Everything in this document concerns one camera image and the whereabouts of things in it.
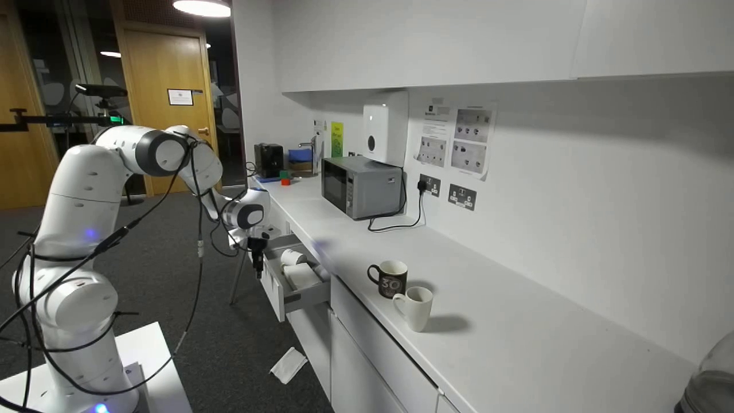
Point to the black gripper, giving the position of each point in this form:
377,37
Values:
256,246

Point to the white kitchen drawer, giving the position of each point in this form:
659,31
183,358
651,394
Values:
272,287

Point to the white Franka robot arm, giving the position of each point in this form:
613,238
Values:
82,190

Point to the white robot base platform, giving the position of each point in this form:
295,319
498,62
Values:
156,374

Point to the white box in drawer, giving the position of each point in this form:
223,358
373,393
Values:
302,275

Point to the small white packet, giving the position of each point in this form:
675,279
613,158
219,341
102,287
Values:
292,258

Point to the small red cup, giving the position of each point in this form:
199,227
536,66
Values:
284,180

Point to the white paper sheet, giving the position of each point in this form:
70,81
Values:
287,366

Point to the black countertop appliance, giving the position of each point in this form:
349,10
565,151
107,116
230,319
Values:
269,160

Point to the blue box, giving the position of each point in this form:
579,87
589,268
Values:
300,158

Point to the silver microwave oven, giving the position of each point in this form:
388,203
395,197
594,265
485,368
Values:
363,189

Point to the white lower cabinet unit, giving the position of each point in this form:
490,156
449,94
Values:
357,352

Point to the black printed mug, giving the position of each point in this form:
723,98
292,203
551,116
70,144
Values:
391,281

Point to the plain white mug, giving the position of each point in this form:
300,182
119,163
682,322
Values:
416,308

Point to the white paper towel dispenser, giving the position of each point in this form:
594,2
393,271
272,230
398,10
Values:
373,133

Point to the white door sign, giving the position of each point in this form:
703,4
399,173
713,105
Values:
182,97

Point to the wooden door with sign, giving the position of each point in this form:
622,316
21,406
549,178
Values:
164,58

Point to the plain wooden door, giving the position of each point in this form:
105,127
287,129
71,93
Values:
26,163

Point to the small ceiling light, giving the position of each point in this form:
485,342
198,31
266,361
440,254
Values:
111,53

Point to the round ceiling lamp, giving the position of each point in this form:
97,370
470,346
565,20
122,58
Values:
201,7

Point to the green wall sign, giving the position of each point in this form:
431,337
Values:
338,141

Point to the double wall socket with plug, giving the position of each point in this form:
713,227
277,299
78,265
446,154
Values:
428,183

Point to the empty double wall socket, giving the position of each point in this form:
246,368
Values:
462,196

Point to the black stereo camera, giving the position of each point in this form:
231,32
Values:
102,89

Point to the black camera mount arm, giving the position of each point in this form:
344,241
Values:
52,119

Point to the white upper wall cabinets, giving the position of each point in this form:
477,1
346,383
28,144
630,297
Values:
426,41

